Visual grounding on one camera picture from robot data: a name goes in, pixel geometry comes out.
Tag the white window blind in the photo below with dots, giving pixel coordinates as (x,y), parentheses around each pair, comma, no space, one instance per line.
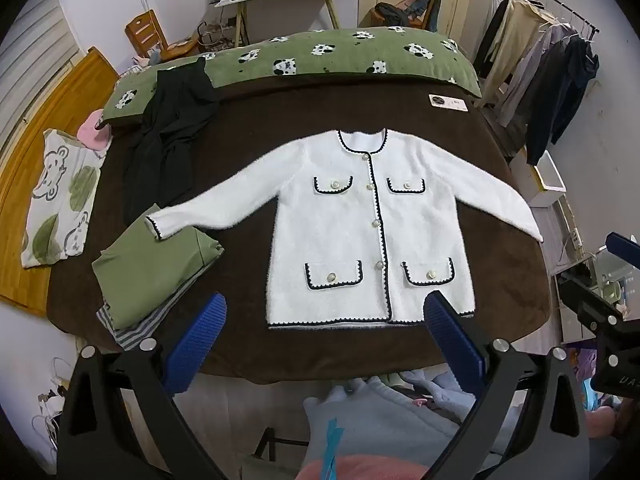
(35,45)

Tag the bear-print pillow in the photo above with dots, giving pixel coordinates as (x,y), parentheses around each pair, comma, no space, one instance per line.
(55,200)

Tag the striped folded garment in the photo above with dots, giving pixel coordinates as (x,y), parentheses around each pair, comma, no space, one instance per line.
(135,335)

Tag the black hanging coat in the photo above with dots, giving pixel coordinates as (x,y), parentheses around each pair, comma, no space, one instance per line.
(492,30)

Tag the green folded garment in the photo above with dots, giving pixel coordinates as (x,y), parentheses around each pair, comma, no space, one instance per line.
(145,270)

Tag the navy hanging jacket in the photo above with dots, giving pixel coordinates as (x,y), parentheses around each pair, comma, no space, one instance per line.
(565,95)

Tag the white card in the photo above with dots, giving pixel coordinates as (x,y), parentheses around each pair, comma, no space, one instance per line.
(447,101)

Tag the beige hanging garment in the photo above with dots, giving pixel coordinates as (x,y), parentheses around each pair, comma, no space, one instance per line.
(515,45)

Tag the white storage box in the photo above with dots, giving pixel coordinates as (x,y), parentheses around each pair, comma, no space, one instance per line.
(545,180)

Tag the white fuzzy cardigan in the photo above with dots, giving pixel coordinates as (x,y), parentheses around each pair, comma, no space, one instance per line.
(330,230)

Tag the metal clothes rack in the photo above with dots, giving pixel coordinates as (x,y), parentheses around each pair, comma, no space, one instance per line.
(560,2)

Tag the black garment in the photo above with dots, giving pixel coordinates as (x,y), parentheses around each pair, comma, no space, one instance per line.
(170,125)

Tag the light blue fuzzy pajamas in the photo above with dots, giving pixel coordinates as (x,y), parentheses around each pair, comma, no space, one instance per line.
(380,410)

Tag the pink cloth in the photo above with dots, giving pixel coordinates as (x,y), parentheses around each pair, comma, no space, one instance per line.
(92,132)

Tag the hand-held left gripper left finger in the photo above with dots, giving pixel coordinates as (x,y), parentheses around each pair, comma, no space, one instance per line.
(197,345)

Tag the grey hanging garment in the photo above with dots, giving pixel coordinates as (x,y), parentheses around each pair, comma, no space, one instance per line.
(537,75)

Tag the green cow-print blanket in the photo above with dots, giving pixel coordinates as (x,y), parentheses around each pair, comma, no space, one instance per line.
(310,47)

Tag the brown bed sheet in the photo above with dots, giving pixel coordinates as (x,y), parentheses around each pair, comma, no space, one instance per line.
(250,125)

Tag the wooden headboard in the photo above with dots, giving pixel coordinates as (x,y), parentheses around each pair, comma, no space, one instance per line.
(30,125)

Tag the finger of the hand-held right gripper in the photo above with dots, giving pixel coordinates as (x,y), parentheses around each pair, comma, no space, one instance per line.
(622,247)
(590,297)

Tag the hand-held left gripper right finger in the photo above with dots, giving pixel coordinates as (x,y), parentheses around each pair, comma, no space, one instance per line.
(452,345)

